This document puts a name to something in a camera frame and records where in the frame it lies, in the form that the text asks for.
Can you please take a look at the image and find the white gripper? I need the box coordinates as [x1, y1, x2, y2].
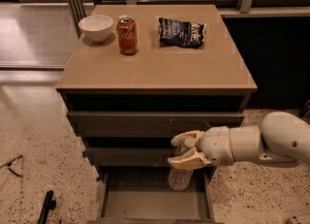
[168, 126, 234, 171]

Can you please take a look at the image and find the clear plastic water bottle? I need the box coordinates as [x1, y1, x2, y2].
[168, 136, 198, 192]

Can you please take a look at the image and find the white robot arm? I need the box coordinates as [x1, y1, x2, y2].
[168, 112, 310, 170]

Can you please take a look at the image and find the open bottom drawer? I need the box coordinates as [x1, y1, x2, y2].
[87, 167, 223, 224]

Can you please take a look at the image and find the tan drawer cabinet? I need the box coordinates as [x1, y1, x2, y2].
[55, 4, 259, 183]

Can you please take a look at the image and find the blue chip bag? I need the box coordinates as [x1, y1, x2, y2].
[158, 17, 206, 48]

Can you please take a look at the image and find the orange soda can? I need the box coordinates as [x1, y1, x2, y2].
[116, 16, 138, 55]

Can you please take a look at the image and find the black tool on floor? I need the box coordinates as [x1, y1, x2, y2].
[37, 190, 56, 224]

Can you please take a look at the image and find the white ceramic bowl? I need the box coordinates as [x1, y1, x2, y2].
[78, 15, 113, 43]

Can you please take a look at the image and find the cable on floor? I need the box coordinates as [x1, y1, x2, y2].
[0, 154, 23, 178]

